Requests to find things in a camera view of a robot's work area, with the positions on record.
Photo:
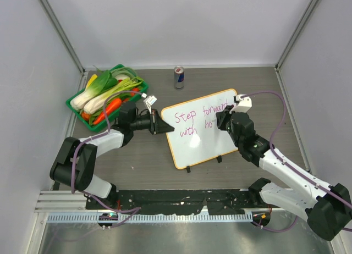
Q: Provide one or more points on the orange carrot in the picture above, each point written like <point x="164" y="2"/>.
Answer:
<point x="110" y="108"/>

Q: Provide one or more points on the whiteboard with orange frame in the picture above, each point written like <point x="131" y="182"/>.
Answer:
<point x="196" y="138"/>

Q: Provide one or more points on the yellow vegetable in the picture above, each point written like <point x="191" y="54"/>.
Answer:
<point x="91" y="80"/>

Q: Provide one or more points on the aluminium rail left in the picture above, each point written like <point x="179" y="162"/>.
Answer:
<point x="60" y="201"/>

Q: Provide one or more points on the aluminium frame post left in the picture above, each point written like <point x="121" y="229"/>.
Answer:
<point x="61" y="33"/>

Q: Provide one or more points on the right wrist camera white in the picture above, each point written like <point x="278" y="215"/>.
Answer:
<point x="242" y="104"/>

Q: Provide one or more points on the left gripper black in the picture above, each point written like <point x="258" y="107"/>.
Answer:
<point x="157" y="126"/>

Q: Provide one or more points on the aluminium frame post right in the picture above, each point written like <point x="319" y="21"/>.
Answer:
<point x="311" y="7"/>

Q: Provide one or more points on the silver blue drink can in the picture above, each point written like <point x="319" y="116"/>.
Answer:
<point x="178" y="77"/>

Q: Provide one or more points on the white marker with magenta cap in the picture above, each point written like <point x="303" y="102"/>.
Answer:
<point x="230" y="107"/>

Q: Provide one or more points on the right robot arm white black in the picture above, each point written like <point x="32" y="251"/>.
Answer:
<point x="324" y="207"/>

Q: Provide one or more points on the aluminium frame post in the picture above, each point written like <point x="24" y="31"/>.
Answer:
<point x="61" y="33"/>
<point x="311" y="7"/>

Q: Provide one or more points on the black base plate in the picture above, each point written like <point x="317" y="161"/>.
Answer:
<point x="179" y="202"/>

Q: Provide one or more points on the green plastic basket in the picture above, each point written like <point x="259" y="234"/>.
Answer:
<point x="104" y="94"/>

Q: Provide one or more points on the red tomato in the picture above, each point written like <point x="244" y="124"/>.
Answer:
<point x="134" y="91"/>

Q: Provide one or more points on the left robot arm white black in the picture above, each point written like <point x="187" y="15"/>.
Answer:
<point x="75" y="162"/>

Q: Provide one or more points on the white slotted cable duct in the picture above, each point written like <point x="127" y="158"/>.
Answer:
<point x="105" y="218"/>

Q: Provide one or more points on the bok choy left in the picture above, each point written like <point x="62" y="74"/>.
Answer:
<point x="101" y="84"/>

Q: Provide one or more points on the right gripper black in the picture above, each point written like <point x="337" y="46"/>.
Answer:
<point x="221" y="117"/>

